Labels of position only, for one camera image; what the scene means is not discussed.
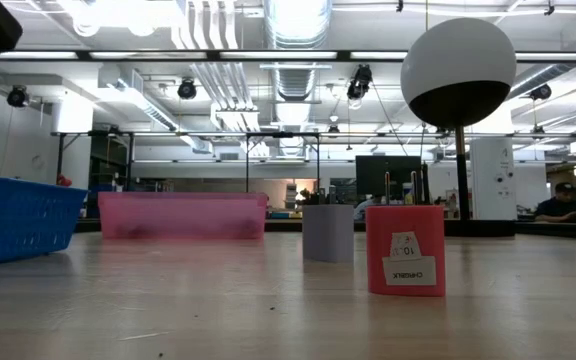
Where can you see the red plug charger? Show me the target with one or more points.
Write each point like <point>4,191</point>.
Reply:
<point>405,235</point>

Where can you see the pink plastic bin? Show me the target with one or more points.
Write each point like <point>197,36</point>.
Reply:
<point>183,215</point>

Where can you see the small red object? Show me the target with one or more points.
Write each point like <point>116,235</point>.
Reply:
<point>64,180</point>

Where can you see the blue plastic basket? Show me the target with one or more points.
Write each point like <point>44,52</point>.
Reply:
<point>18,220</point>

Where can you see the person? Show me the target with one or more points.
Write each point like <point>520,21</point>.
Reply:
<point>363,207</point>
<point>560,207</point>

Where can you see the black computer monitor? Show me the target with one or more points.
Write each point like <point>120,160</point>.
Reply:
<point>388,175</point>

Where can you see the white and black globe lamp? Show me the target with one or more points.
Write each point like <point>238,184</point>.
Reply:
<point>458,60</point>

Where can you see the white square column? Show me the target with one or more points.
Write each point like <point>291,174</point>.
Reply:
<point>493,175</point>

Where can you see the black metal frame rig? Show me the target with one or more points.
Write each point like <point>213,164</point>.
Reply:
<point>193,134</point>

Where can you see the silver ventilation duct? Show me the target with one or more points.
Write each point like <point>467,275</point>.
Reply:
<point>295,30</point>

